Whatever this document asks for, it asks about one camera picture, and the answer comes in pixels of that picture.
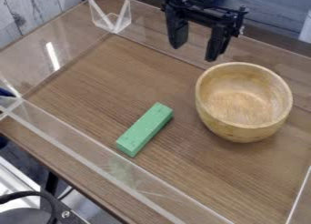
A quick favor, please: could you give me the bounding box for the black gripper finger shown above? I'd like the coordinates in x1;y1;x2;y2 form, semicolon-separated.
206;25;232;62
166;6;189;49

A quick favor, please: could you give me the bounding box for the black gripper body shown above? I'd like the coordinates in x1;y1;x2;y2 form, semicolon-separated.
162;0;250;37

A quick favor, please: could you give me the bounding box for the green rectangular block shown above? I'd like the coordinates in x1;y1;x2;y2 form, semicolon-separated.
115;103;174;158

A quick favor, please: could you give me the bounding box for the brown wooden bowl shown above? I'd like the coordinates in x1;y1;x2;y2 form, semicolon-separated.
197;62;293;143

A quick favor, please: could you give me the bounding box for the black table leg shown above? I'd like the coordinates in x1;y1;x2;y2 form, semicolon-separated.
46;172;61;195

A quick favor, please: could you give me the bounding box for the clear acrylic corner bracket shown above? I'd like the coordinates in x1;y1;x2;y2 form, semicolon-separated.
89;0;131;34

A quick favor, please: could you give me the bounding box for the clear acrylic tray wall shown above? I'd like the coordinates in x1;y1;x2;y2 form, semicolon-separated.
0;0;311;224

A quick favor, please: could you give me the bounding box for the black metal table bracket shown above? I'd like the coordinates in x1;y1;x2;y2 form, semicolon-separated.
39;192;90;224

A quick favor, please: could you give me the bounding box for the black cable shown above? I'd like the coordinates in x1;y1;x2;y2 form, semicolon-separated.
0;190;61;224

